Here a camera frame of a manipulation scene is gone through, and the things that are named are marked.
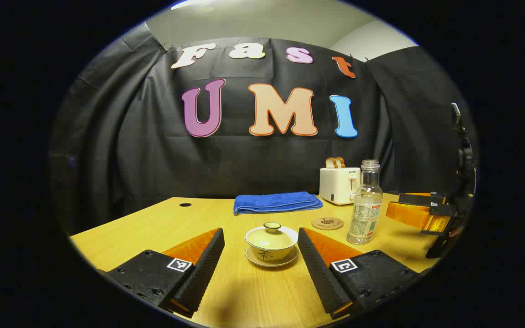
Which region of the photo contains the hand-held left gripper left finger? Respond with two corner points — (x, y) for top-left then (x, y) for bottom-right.
(106, 227), (225, 318)

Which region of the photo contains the folded blue towel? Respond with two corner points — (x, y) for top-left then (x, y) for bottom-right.
(233, 191), (323, 215)

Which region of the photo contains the round brown coaster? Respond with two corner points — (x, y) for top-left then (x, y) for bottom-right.
(311, 216), (344, 231)

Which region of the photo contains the white saucer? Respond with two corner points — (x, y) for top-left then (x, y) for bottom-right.
(245, 246), (299, 268)

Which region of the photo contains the clear plastic water bottle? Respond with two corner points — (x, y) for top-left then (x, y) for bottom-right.
(346, 159), (384, 246)

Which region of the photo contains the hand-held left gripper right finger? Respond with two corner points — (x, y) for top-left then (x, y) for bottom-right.
(298, 227), (420, 319)

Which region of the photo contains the white toaster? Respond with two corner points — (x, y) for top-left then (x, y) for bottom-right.
(319, 167), (361, 206)

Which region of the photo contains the white teacup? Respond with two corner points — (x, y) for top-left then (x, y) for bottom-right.
(248, 239), (297, 264)

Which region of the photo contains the white teacup lid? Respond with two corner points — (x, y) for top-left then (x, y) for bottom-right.
(245, 222), (299, 249)

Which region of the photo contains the black backdrop cloth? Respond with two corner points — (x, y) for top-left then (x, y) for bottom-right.
(48, 23), (477, 237)

